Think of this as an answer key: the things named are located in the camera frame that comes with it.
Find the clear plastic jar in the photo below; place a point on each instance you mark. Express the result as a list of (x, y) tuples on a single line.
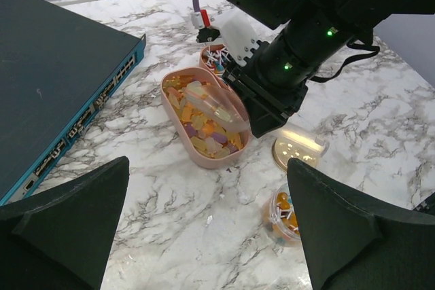
[(279, 218)]

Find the clear plastic scoop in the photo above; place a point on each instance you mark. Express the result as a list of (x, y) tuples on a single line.
[(224, 107)]

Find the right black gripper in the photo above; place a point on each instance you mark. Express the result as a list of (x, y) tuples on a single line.
[(272, 85)]

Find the pink tray of popsicle candies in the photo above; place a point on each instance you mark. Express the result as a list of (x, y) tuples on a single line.
[(208, 144)]

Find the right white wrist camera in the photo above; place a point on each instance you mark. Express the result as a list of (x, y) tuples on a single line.
[(231, 29)]

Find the dark blue network switch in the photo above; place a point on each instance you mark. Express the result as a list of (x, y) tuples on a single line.
[(58, 70)]

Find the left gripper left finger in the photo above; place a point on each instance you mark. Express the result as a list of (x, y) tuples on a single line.
[(61, 238)]

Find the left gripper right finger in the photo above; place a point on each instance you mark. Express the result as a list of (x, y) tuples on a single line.
[(352, 240)]

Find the gold jar lid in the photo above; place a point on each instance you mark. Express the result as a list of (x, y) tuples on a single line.
[(285, 149)]

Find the pink tray of lollipops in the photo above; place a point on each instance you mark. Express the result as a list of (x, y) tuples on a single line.
[(215, 59)]

